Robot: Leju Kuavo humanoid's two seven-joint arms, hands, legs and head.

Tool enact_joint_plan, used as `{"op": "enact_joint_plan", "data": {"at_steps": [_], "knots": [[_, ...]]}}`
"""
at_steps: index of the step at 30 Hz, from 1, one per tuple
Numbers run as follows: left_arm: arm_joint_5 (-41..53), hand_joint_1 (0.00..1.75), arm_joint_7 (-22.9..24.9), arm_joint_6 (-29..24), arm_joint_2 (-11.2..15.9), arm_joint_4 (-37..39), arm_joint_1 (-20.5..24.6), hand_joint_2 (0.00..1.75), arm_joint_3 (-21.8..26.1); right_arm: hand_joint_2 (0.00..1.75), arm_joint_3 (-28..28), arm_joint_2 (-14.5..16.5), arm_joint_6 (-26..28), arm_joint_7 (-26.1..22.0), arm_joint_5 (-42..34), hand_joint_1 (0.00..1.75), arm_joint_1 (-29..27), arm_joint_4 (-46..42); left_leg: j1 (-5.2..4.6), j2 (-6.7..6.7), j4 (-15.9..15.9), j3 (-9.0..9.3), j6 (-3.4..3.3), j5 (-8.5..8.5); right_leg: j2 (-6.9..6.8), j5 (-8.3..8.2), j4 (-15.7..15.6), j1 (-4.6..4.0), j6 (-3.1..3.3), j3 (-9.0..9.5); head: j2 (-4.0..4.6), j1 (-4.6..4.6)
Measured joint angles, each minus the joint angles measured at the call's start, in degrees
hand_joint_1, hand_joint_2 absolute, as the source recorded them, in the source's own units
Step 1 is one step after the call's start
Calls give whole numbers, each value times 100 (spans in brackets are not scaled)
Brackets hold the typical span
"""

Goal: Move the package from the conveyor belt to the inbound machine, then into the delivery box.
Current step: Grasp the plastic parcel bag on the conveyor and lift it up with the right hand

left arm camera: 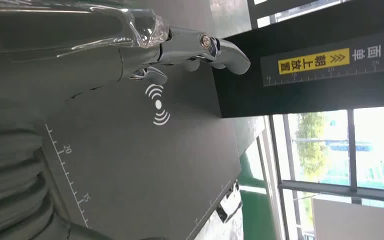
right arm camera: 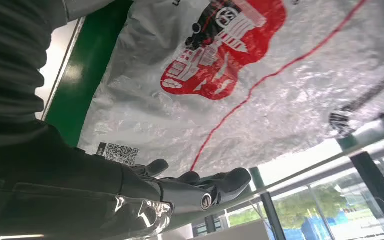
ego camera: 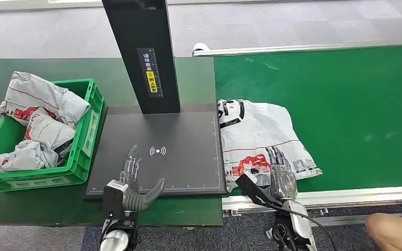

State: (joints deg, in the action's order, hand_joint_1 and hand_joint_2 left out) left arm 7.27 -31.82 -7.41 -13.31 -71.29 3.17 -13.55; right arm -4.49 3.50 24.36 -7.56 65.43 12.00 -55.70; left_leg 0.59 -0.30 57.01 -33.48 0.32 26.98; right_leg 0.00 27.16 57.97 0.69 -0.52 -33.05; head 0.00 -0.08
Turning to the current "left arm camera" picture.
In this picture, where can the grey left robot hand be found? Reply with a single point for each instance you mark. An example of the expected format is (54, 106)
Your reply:
(62, 66)

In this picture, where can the black inbound scanner machine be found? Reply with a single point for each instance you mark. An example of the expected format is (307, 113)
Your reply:
(145, 165)

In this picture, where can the green conveyor belt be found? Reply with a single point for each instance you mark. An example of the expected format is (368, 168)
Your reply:
(258, 212)

